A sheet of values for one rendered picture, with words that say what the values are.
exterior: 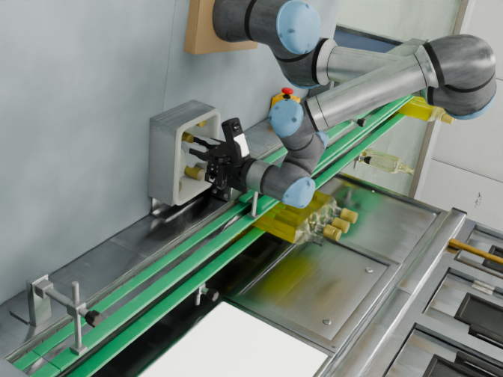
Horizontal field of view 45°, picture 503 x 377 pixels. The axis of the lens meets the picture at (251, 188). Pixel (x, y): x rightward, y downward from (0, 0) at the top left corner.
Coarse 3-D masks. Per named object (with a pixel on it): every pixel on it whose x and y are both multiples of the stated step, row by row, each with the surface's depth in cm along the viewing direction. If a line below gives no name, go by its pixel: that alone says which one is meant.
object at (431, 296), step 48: (336, 192) 226; (384, 192) 229; (384, 240) 201; (432, 240) 198; (480, 240) 209; (432, 288) 180; (480, 288) 185; (144, 336) 152; (384, 336) 157; (432, 336) 165; (480, 336) 166
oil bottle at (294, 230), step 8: (272, 208) 175; (264, 216) 172; (272, 216) 172; (280, 216) 172; (288, 216) 172; (256, 224) 175; (264, 224) 173; (272, 224) 172; (280, 224) 170; (288, 224) 169; (296, 224) 169; (304, 224) 170; (272, 232) 173; (280, 232) 171; (288, 232) 170; (296, 232) 168; (304, 232) 168; (288, 240) 171; (296, 240) 169; (304, 240) 169
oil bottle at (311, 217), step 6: (276, 204) 177; (282, 204) 178; (282, 210) 176; (288, 210) 175; (294, 210) 175; (300, 210) 176; (306, 210) 176; (300, 216) 173; (306, 216) 173; (312, 216) 174; (318, 216) 175; (312, 222) 172; (318, 222) 174; (312, 228) 173
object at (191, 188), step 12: (192, 120) 147; (216, 120) 157; (180, 132) 144; (192, 132) 161; (204, 132) 160; (216, 132) 158; (180, 144) 146; (180, 156) 161; (180, 168) 163; (204, 168) 165; (180, 180) 163; (192, 180) 164; (180, 192) 158; (192, 192) 159; (180, 204) 155
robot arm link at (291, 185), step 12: (276, 168) 142; (288, 168) 140; (300, 168) 140; (264, 180) 141; (276, 180) 140; (288, 180) 139; (300, 180) 138; (312, 180) 140; (264, 192) 142; (276, 192) 140; (288, 192) 138; (300, 192) 137; (312, 192) 141; (288, 204) 141; (300, 204) 139
